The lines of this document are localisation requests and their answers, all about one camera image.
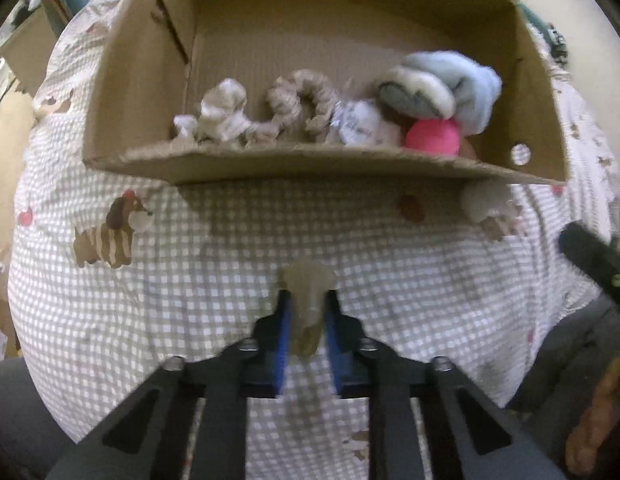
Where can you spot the pink ball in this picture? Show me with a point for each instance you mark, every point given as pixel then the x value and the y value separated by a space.
pixel 432 137

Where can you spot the flat cardboard sheet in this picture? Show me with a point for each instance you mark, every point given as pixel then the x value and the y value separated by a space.
pixel 29 50

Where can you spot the teal cushion with orange stripe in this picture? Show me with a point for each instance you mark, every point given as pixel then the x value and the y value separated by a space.
pixel 532 17

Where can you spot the brown cardboard box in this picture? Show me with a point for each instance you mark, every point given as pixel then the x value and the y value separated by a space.
pixel 340 35

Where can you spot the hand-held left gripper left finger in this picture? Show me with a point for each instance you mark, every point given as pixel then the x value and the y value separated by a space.
pixel 282 345

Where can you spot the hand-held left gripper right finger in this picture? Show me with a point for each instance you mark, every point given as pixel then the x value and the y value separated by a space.
pixel 335 345

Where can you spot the light blue plush sock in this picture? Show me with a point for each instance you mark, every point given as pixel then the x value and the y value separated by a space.
pixel 440 90

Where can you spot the person's right leg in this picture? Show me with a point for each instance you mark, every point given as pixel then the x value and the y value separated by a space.
pixel 565 350

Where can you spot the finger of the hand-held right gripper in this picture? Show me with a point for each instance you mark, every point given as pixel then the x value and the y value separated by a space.
pixel 592 260

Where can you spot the grey beige sock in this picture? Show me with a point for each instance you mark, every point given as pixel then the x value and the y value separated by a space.
pixel 307 300

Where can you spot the person's right hand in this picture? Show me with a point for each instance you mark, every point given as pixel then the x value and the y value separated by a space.
pixel 597 420

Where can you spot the white frilly scrunchie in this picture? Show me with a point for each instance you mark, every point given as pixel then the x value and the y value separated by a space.
pixel 222 115

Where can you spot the black and white checkered cloth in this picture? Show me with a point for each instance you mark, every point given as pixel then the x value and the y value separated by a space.
pixel 557 45

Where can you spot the checked duvet with dog print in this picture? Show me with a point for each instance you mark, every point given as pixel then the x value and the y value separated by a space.
pixel 189 270

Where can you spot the beige patterned frilly scrunchie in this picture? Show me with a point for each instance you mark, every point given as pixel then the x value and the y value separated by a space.
pixel 302 105

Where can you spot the white fluffy sock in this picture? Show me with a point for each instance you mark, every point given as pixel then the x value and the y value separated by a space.
pixel 490 205

